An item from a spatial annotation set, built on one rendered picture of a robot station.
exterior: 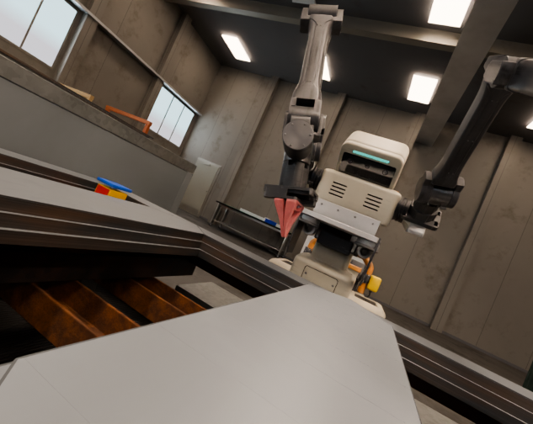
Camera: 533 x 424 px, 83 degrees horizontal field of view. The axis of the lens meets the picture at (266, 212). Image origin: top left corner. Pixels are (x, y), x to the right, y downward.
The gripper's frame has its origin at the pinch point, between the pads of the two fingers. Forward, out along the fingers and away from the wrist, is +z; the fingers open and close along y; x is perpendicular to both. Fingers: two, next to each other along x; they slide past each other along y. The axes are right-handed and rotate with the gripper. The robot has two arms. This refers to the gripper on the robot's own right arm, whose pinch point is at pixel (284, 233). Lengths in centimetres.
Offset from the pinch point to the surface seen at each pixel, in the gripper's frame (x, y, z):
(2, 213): -38.4, -19.4, 5.5
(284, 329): -28.8, 11.2, 11.5
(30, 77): -20, -60, -25
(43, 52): 325, -755, -353
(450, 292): 960, 205, 20
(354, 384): -31.7, 18.3, 13.4
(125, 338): -44.7, 6.8, 10.5
